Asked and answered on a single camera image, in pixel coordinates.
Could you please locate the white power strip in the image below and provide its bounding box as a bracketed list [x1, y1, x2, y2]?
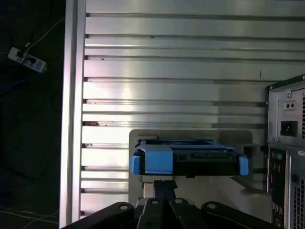
[7, 46, 47, 73]

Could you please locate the grey power supply unit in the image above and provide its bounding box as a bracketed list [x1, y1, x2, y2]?
[276, 88, 305, 141]

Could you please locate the black PC case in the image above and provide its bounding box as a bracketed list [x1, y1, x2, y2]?
[265, 73, 305, 229]

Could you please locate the hard disk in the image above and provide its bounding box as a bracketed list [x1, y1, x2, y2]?
[129, 139, 250, 177]

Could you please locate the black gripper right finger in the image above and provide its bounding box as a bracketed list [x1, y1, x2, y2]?
[164, 180, 275, 229]

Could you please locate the white floor cable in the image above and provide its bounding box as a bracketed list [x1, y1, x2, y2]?
[23, 16, 66, 52]

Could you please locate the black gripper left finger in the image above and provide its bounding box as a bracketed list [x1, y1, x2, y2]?
[61, 180, 167, 229]

